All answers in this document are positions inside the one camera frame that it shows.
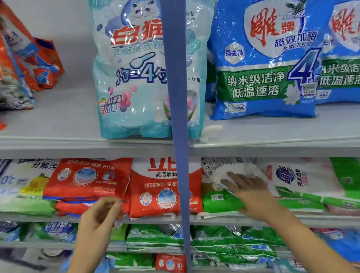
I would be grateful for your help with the teal white-cat detergent bags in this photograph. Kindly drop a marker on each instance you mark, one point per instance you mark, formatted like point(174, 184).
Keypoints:
point(133, 64)

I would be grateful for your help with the person's right hand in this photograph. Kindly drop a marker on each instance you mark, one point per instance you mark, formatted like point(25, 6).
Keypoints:
point(254, 197)

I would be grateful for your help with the person's right forearm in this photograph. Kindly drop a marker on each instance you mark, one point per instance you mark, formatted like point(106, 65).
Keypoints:
point(308, 246)

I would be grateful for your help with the person's left hand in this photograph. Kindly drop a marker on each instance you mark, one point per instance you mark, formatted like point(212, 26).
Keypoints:
point(100, 228)

